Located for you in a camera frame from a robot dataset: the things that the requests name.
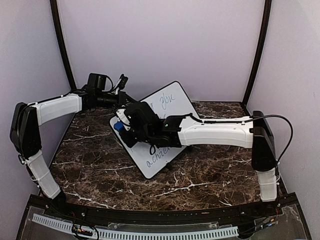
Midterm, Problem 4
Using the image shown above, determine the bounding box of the blue whiteboard eraser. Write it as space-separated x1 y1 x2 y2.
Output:
113 121 125 132

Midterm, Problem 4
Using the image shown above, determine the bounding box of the white whiteboard with black frame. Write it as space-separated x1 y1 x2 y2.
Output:
109 81 199 179

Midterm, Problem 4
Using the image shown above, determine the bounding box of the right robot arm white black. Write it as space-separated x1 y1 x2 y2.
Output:
113 111 278 217

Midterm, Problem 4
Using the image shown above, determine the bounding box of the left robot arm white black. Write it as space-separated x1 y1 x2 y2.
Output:
9 89 135 218

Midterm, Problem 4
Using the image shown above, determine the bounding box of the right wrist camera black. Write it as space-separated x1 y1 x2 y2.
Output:
124 101 159 128

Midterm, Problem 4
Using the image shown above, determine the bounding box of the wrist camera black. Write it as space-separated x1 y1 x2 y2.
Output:
87 73 107 91
124 101 159 128

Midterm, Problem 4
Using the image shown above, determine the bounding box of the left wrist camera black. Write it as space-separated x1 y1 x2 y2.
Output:
87 73 107 91

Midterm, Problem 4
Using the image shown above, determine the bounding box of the left black frame post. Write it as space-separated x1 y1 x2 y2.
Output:
49 0 77 90

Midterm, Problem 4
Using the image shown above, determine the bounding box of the black frame post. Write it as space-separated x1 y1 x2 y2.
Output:
241 0 272 109
49 0 77 90

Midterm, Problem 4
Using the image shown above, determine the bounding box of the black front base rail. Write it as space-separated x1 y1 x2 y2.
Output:
27 193 298 230

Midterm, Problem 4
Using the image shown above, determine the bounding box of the white slotted cable duct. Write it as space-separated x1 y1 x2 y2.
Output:
32 213 239 240

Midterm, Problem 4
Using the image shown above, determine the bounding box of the right black frame post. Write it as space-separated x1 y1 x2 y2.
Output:
241 0 272 109

